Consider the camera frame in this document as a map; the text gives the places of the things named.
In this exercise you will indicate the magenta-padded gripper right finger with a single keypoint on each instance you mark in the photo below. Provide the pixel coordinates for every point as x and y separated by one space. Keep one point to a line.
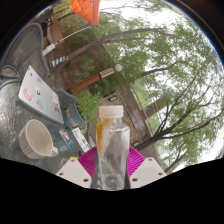
146 172

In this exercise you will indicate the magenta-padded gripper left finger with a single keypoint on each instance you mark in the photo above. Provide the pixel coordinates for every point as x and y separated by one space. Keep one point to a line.
75 173

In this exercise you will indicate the clear plastic bottle white cap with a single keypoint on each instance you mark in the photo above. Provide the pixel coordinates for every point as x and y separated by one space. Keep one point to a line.
113 150

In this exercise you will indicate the large dark-trunked tree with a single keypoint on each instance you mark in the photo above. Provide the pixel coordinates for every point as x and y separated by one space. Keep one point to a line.
153 140

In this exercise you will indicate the white sticker sheet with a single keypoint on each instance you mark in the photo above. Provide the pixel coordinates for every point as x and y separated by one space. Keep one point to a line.
81 140

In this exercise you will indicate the small colourful sticker strip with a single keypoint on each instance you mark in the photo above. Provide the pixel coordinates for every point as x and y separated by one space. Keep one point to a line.
66 138

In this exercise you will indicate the white ribbed mug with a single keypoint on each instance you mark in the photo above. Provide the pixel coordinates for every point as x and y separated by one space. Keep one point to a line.
33 138

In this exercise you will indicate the green plant in teal pot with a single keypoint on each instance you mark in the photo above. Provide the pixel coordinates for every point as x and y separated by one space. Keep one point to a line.
73 116

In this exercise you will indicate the grey mesh patio chair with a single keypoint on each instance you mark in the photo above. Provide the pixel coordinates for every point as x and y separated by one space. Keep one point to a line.
26 53
63 96

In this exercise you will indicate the silver laptop with stickers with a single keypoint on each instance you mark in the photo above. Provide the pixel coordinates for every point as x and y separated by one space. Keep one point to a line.
40 96

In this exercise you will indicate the blue yellow striped cone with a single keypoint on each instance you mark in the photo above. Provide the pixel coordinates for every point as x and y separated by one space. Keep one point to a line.
59 61

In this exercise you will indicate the tall leaning tree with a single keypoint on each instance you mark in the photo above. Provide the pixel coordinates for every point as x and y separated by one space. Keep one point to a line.
100 41

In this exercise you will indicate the wooden bench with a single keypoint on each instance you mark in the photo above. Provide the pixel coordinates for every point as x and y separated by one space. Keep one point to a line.
55 31

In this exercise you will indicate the orange canopy tent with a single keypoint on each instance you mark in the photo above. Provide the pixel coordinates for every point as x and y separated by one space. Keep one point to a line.
85 10

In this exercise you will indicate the black wall lamp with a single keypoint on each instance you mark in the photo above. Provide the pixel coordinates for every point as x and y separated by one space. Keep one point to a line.
112 98

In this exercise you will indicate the wooden lamp post with globe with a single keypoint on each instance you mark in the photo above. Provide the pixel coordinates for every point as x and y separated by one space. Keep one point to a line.
86 82

